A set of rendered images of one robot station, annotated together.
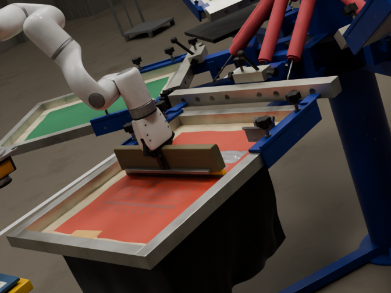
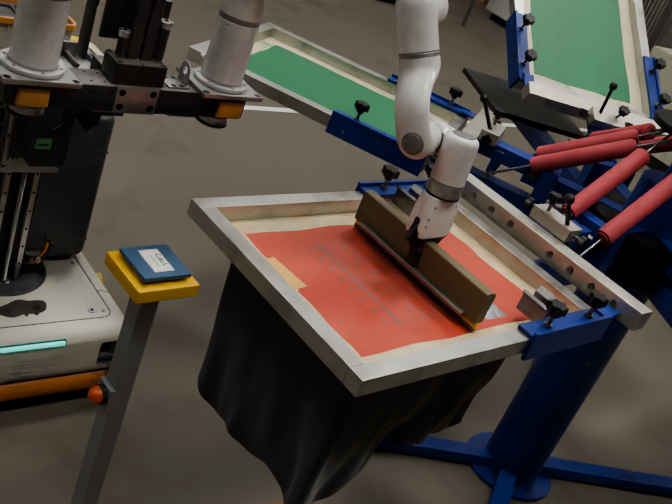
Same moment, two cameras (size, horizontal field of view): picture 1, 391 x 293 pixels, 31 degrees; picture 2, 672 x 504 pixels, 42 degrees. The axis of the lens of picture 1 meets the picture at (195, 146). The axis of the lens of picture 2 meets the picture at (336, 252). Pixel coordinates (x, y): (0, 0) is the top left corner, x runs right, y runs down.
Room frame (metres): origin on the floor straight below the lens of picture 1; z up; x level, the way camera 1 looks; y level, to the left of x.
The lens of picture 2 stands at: (0.22, 0.46, 1.84)
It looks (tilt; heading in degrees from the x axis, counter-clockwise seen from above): 27 degrees down; 353
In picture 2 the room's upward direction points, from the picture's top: 22 degrees clockwise
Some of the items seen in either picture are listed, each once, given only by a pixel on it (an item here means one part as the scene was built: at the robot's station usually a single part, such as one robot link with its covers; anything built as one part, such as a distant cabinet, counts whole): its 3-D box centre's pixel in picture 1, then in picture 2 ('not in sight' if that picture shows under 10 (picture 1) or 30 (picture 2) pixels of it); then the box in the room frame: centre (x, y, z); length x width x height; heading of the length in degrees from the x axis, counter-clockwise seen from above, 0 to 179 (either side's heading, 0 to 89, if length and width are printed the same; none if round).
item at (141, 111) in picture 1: (144, 107); (447, 186); (1.95, 0.10, 1.18); 0.09 x 0.07 x 0.03; 133
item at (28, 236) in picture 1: (166, 173); (406, 269); (1.92, 0.11, 0.97); 0.79 x 0.58 x 0.04; 133
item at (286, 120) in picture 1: (286, 132); (562, 330); (1.88, -0.26, 0.97); 0.30 x 0.05 x 0.07; 133
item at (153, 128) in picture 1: (150, 127); (435, 211); (1.94, 0.10, 1.12); 0.10 x 0.08 x 0.11; 133
